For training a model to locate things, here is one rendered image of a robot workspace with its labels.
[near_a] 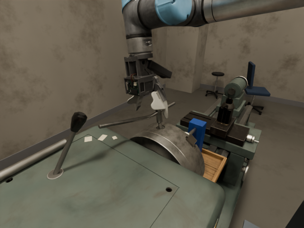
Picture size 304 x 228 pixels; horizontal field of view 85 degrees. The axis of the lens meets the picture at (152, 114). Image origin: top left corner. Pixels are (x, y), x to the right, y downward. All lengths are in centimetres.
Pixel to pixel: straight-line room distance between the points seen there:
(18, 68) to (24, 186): 214
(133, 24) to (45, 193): 45
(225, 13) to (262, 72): 425
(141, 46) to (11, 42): 214
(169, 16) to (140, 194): 39
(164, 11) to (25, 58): 226
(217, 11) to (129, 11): 22
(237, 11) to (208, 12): 7
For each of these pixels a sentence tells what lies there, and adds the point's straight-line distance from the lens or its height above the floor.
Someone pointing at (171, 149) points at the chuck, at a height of 122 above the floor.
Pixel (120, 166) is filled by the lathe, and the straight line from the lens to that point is 45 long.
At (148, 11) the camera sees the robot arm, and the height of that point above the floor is 161.
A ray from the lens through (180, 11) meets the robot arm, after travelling 42.
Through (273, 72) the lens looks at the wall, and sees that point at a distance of 471.
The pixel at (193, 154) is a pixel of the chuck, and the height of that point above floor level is 118.
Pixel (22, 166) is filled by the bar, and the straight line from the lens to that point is 53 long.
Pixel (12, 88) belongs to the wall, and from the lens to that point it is 256.
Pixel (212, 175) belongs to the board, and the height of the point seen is 88.
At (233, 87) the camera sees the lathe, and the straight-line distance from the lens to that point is 160.
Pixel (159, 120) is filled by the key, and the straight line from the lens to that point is 60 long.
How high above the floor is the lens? 157
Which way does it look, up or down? 28 degrees down
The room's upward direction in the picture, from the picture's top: straight up
